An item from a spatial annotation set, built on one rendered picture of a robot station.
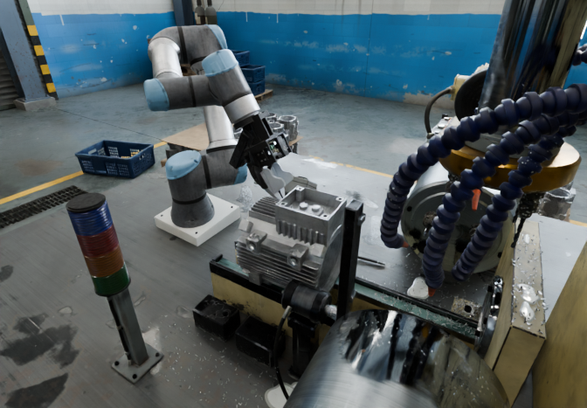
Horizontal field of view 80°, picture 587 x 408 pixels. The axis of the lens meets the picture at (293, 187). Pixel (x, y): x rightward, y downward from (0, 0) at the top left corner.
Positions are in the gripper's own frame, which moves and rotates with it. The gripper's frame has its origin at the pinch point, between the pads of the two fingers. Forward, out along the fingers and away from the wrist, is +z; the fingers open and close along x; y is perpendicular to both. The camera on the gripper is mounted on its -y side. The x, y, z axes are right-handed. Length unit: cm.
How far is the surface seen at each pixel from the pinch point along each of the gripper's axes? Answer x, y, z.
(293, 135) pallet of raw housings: 206, -135, -1
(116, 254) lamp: -35.1, -9.9, -7.5
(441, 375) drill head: -34, 40, 16
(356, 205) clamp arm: -19.7, 30.8, -0.2
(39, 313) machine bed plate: -40, -57, 1
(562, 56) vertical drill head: -9, 58, -8
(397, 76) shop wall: 550, -132, -1
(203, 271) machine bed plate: -6.3, -35.1, 13.4
